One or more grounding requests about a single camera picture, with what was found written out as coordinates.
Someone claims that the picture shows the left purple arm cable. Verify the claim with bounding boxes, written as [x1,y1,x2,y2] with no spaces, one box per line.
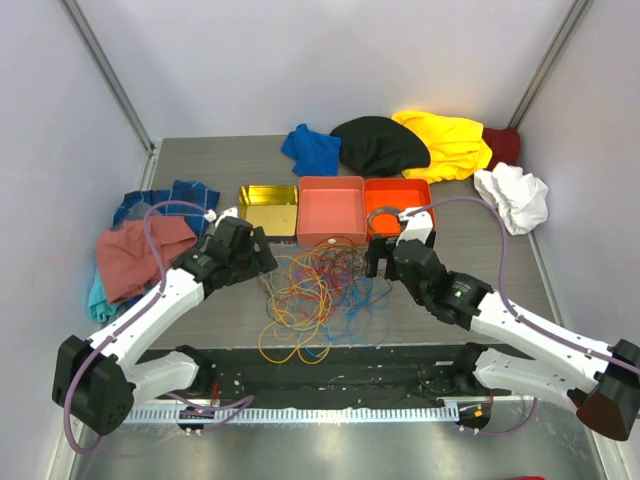
[64,199,216,455]

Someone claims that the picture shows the yellow cloth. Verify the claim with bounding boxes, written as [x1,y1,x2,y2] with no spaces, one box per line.
[391,110,493,184]

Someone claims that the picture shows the teal cloth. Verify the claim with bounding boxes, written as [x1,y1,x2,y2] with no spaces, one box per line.
[87,270,125,324]

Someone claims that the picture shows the blue thin cable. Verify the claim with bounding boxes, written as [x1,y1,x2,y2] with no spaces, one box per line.
[269,254,394,359]

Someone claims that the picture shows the red thin cable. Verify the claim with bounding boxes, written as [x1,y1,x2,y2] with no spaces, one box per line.
[294,244,371,311]

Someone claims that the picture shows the salmon pink plastic box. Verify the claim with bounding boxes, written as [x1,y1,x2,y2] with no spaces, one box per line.
[296,176,368,246]

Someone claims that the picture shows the white slotted cable duct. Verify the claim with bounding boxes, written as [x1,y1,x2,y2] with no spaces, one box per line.
[124,401,459,427]

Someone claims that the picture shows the white cloth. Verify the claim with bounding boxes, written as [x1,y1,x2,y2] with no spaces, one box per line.
[473,162,549,236]

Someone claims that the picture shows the dark brown thin cable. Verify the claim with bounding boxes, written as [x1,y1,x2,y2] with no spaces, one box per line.
[254,239,371,326]

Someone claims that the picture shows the black cloth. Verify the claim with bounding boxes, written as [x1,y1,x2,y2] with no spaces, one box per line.
[330,116,431,177]

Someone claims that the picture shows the dark red cloth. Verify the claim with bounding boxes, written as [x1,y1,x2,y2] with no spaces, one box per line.
[482,127,521,171]

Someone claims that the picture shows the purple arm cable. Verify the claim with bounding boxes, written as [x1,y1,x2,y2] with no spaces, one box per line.
[399,195,640,376]
[64,199,216,455]

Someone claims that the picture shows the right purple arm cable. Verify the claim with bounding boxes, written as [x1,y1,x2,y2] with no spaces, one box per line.
[399,195,640,376]

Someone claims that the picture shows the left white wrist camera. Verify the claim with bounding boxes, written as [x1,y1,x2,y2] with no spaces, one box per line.
[203,206,238,227]

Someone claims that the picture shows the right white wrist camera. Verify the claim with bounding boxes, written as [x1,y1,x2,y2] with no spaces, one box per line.
[396,207,434,245]

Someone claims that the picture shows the orange plastic box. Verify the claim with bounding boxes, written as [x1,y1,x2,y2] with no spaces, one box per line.
[364,178,432,240]

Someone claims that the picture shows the grey coiled cable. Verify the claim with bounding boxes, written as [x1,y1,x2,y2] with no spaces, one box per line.
[367,205,402,233]

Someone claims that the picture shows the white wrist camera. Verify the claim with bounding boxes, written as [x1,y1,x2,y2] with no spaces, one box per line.
[396,207,434,245]
[203,206,238,227]

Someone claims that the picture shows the salmon red cloth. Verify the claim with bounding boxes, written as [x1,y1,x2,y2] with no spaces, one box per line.
[95,216,197,304]

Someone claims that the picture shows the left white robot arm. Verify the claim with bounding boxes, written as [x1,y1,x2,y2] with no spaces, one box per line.
[52,217,277,436]

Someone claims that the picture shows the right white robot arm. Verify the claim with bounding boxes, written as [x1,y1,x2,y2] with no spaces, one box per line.
[366,236,639,441]

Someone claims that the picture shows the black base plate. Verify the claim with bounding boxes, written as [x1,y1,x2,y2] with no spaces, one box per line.
[154,342,511,410]

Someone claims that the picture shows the gold metal tin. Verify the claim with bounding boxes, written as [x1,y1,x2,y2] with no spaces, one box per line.
[238,185,299,243]

